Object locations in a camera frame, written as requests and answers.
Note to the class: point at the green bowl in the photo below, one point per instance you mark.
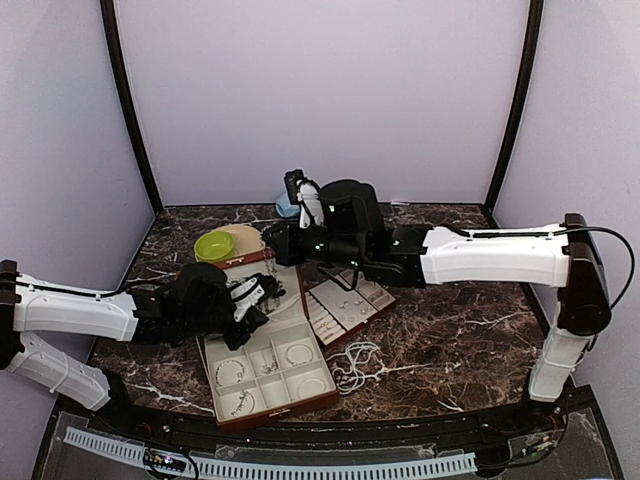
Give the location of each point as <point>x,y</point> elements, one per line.
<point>214,246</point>

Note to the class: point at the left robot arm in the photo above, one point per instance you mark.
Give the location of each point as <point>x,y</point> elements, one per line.
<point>29,306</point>

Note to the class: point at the white bangle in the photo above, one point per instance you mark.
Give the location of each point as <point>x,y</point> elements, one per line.
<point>310,387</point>

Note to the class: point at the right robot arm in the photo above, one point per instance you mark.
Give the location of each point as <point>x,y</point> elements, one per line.
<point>561,256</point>

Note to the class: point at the small red jewelry tray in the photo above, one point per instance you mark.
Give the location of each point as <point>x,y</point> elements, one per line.
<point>336,314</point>

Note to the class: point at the beige plate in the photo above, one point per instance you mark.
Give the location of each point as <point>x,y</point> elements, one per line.
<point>247,239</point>

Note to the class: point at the light blue faceted cup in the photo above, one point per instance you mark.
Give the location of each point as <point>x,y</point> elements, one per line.
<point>285,208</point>

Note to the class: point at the white cable duct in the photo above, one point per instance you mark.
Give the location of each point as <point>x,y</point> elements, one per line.
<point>264,464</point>

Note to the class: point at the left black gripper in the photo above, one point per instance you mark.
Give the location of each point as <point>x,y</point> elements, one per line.
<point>251,316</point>

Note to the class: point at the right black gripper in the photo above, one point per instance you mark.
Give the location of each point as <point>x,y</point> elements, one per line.
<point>287,250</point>

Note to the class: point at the large red jewelry box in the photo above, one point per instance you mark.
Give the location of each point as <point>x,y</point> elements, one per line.
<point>257,384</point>

